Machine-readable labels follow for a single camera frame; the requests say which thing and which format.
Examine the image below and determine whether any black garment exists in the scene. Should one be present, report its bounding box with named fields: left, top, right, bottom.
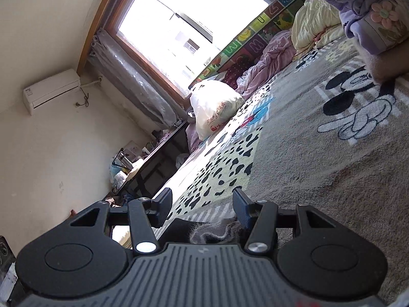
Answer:
left=158, top=218, right=246, bottom=247

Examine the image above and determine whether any dark side desk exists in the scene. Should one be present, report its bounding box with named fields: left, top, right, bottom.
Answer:
left=111, top=121, right=189, bottom=198

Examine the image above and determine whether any Mickey Mouse plush bed blanket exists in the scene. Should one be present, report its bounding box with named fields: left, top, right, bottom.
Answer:
left=165, top=38, right=408, bottom=302

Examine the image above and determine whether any white plastic bag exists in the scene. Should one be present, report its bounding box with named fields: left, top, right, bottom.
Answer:
left=190, top=80, right=245, bottom=141

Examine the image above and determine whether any grey translucent curtain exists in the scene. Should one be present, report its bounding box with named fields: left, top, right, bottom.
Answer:
left=88, top=28, right=188, bottom=128

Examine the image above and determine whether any pink crumpled quilt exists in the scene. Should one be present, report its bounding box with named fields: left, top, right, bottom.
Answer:
left=185, top=30, right=297, bottom=153

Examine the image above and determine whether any colourful alphabet foam mat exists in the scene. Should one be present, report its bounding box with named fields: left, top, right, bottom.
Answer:
left=189, top=0, right=306, bottom=88

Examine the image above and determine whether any cream quilted blanket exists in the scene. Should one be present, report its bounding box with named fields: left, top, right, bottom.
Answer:
left=291, top=0, right=344, bottom=61

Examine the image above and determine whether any purple folded garment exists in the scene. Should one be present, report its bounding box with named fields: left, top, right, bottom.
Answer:
left=325, top=0, right=408, bottom=55

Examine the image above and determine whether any white wall air conditioner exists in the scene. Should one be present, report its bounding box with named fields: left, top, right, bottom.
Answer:
left=23, top=69, right=81, bottom=115

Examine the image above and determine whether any window with wooden frame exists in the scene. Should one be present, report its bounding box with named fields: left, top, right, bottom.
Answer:
left=102, top=0, right=289, bottom=100

